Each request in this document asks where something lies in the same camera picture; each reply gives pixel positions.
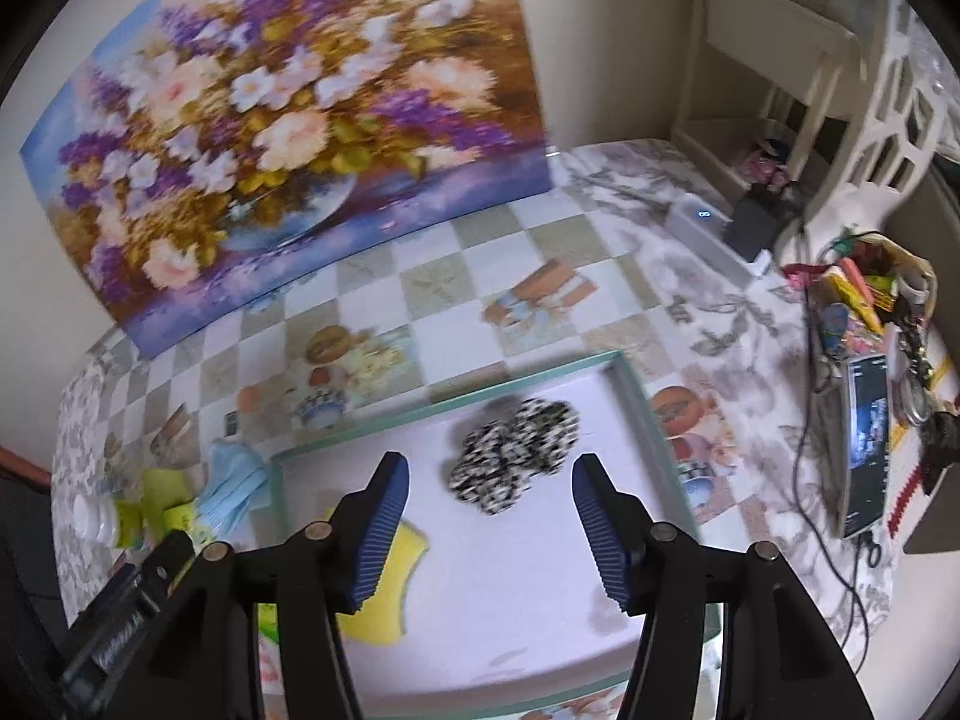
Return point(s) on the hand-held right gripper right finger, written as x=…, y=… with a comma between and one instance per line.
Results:
x=600, y=532

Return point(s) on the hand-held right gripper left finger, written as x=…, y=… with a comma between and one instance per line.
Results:
x=379, y=532

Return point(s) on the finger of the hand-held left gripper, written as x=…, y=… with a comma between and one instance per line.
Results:
x=169, y=559

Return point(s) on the yellow sponge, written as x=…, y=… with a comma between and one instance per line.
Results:
x=409, y=577

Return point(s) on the teal-rimmed white tray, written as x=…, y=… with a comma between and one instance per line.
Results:
x=525, y=577

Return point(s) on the blue face mask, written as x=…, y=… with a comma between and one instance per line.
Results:
x=229, y=487

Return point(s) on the black white leopard scrunchie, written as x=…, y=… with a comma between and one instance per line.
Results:
x=547, y=431

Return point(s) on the black-white patterned socks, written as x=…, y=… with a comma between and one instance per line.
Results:
x=484, y=472

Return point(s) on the white bottle with green label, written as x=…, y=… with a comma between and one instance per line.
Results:
x=94, y=521

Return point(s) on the grey floral tablecloth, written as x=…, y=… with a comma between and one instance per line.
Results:
x=712, y=330

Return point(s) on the smartphone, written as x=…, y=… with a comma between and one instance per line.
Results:
x=866, y=442

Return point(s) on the checkered printed tablecloth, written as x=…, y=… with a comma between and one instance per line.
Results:
x=480, y=255

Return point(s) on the black power adapter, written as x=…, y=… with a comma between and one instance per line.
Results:
x=754, y=225

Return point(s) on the pink object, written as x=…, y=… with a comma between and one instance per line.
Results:
x=761, y=165

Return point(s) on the floral painting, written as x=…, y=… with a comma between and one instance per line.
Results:
x=300, y=127

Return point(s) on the white ornate chair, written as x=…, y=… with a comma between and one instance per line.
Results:
x=892, y=127

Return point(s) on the white wooden shelf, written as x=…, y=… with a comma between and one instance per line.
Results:
x=765, y=37

